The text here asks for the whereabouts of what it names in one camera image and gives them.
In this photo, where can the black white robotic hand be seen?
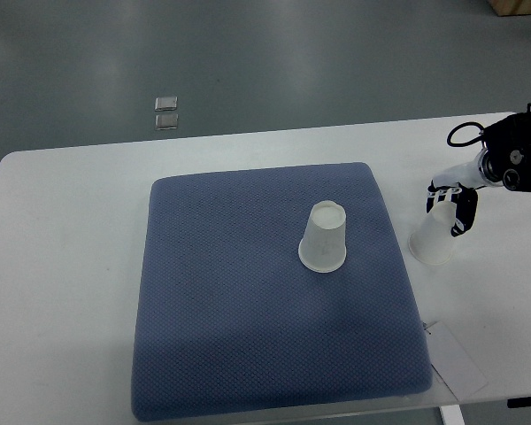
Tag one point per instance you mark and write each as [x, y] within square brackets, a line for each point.
[459, 185]

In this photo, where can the white paper cup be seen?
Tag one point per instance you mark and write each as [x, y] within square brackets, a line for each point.
[322, 248]
[432, 243]

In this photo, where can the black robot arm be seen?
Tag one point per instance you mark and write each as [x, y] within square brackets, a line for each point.
[508, 151]

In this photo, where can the white paper cup on mat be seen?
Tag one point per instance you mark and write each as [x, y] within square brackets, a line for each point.
[322, 248]

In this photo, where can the white paper tag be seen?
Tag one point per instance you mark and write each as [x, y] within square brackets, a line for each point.
[452, 363]

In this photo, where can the wooden furniture corner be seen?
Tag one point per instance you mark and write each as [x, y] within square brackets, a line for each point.
[507, 8]

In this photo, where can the white table leg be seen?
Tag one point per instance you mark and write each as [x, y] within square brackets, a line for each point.
[451, 415]

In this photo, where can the black table control panel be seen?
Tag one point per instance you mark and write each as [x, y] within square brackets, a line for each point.
[514, 403]

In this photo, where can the blue textured cushion mat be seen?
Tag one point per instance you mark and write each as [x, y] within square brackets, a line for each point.
[230, 320]

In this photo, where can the upper metal floor plate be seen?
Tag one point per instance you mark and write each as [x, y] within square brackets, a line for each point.
[166, 103]

